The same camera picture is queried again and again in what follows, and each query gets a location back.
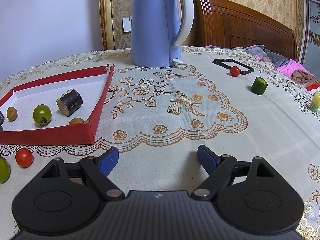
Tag small brown longan fruit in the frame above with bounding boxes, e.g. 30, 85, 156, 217
69, 118, 85, 125

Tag dark sugarcane piece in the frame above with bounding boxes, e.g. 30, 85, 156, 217
0, 111, 5, 126
56, 89, 83, 116

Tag green tomato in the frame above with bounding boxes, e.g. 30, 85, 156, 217
0, 157, 10, 183
33, 104, 52, 126

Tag red cherry tomato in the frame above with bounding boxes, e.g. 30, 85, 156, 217
15, 148, 34, 168
230, 66, 241, 77

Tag brown kiwi fruit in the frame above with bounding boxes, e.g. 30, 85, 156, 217
6, 106, 18, 122

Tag cream embroidered tablecloth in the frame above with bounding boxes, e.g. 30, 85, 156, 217
1, 47, 319, 239

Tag red shallow cardboard tray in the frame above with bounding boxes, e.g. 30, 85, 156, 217
1, 65, 114, 146

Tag green cucumber piece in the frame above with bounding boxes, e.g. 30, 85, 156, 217
251, 76, 268, 95

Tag yellow green corn piece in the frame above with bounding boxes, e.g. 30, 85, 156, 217
309, 91, 320, 113

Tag pink and grey bedding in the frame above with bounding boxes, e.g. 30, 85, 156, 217
204, 44, 320, 93

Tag wooden headboard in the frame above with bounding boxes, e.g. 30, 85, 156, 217
194, 0, 297, 59

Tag blue electric kettle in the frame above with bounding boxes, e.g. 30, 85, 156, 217
131, 0, 194, 68

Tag red cherry tomato by frame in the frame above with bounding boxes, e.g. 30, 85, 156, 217
230, 66, 241, 77

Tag white wall switch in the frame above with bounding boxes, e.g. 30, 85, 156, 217
122, 17, 132, 33

